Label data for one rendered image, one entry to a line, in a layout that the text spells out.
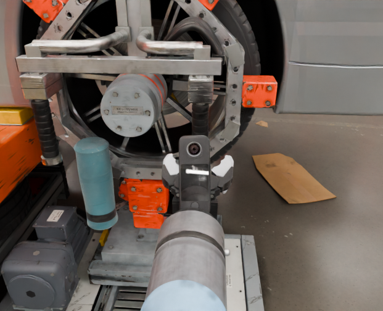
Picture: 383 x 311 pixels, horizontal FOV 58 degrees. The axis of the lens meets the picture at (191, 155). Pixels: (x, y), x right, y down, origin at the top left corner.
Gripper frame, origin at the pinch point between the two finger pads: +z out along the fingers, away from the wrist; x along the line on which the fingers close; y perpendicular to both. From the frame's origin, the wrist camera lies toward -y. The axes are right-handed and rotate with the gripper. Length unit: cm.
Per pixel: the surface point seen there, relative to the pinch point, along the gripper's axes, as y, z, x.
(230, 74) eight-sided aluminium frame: -7.2, 30.6, 6.5
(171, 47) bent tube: -17.3, 11.8, -6.1
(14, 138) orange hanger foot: 16, 38, -60
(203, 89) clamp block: -9.8, 8.6, 0.4
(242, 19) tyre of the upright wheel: -19.5, 39.1, 9.4
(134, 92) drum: -6.7, 16.1, -15.3
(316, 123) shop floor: 83, 224, 92
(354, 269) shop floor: 83, 56, 66
